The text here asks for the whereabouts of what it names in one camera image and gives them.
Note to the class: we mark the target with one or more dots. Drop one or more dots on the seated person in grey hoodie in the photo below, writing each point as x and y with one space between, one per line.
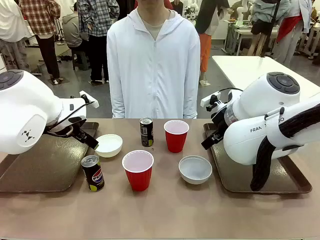
72 27

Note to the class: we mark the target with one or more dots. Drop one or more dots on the black Pepsi can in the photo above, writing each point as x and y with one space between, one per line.
146 132
93 175

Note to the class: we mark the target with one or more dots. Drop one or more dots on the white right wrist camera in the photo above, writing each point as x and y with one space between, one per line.
207 100

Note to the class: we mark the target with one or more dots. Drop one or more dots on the white bowl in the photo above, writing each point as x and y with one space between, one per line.
195 170
110 147

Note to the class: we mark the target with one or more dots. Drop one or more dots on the person in grey plaid shirt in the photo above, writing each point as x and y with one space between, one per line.
100 15

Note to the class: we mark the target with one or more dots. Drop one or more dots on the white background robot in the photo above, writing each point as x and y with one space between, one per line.
243 12

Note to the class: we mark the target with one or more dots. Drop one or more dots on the person in white shirt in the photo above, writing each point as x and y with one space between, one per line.
10 22

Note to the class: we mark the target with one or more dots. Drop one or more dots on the person in black shorts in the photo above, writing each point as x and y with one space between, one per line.
262 25

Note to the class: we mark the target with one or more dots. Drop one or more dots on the red plastic cup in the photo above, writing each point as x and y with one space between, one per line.
138 177
176 142

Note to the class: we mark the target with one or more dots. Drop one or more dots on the white cylindrical base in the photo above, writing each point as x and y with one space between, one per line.
2 62

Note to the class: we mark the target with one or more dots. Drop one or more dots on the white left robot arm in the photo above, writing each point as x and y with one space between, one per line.
25 107

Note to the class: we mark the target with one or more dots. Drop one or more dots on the person in orange trousers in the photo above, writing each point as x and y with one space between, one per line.
206 47

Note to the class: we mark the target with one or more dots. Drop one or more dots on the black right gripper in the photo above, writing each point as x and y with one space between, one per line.
219 122

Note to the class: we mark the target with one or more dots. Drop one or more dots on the dark stool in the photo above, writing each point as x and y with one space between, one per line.
80 60

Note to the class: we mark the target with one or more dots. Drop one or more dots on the black tripod pole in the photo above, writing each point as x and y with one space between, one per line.
275 12

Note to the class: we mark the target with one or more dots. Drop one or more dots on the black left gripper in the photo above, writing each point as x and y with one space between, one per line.
75 122

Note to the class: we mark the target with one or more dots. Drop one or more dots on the brown plastic tray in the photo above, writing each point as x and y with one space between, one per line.
50 165
282 175

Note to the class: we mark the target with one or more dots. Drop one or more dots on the person in red plaid shirt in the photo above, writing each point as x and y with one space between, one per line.
40 15

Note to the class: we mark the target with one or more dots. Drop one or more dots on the person in white hoodie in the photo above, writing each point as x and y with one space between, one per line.
152 75

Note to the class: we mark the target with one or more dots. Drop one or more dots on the person with red cloth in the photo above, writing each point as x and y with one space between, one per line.
290 25

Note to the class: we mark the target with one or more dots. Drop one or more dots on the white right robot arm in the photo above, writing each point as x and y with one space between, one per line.
250 145

